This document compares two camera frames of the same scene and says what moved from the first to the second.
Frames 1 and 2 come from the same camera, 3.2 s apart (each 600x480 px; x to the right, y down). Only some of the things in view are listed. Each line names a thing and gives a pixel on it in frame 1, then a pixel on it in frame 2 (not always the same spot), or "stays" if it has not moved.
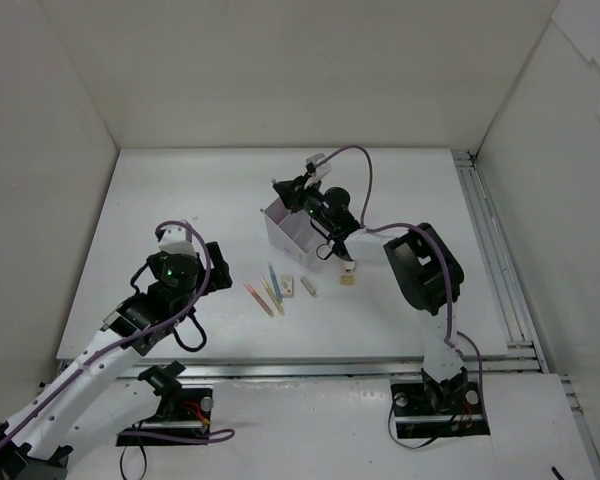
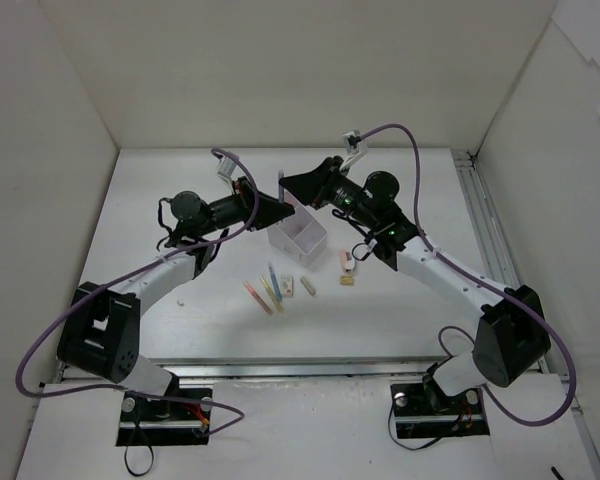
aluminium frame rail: (521, 353) stays
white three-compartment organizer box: (293, 233) stays
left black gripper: (218, 267) → (250, 203)
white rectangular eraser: (287, 286) stays
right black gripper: (291, 190) → (325, 181)
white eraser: (308, 286) stays
